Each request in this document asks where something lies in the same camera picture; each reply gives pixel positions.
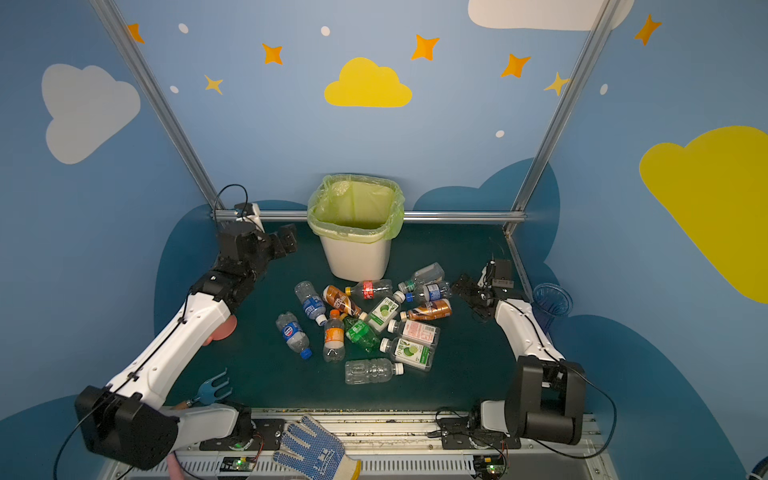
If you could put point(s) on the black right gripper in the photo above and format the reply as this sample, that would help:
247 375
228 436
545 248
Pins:
471 290

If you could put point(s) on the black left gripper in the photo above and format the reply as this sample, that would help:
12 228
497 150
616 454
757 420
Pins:
271 243

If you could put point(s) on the brown tea bottle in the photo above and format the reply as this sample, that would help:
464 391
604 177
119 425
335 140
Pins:
429 311

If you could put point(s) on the brown coffee bottle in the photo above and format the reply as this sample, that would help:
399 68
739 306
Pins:
340 301

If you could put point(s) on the clear bottle blue cap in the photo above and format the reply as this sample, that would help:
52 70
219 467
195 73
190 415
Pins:
293 335

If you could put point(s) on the clear bottle orange label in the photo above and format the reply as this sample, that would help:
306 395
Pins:
334 336

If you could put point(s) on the clear bottle white cap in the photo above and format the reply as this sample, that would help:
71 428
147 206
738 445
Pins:
371 371

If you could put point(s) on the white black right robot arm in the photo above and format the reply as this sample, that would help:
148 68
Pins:
546 399

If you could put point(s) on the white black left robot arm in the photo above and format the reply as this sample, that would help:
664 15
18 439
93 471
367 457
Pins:
126 420

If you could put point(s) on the white trash bin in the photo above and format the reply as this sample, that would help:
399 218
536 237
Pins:
357 261

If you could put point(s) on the green bin liner bag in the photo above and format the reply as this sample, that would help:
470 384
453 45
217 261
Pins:
341 194

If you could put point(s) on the clear bottle green cap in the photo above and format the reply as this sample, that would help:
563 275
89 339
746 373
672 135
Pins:
426 275

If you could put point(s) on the clear bottle pink label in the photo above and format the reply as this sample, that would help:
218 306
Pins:
415 331

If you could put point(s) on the clear bottle green lime label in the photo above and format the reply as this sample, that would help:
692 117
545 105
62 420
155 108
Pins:
409 353

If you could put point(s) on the clear bottle red label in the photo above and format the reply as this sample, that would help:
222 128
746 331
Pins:
370 290

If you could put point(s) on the pink watering can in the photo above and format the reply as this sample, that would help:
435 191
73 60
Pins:
223 331

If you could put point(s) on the green plastic bottle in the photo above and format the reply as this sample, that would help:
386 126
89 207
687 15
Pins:
360 333

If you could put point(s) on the blue toy garden rake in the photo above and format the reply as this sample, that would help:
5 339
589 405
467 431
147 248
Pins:
212 390

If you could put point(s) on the blue dotted work glove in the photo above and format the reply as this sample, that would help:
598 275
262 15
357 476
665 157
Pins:
311 450

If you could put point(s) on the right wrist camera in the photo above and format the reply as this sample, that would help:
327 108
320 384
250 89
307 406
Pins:
497 274

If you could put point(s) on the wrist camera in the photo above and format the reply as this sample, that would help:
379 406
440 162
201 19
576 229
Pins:
248 218
497 274

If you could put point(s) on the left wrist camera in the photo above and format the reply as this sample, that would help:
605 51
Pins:
248 218

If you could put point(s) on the aluminium frame rail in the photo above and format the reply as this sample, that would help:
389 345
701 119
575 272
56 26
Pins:
452 217

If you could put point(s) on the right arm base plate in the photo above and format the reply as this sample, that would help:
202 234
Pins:
456 433

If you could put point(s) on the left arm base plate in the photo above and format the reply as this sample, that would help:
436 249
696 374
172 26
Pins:
249 434

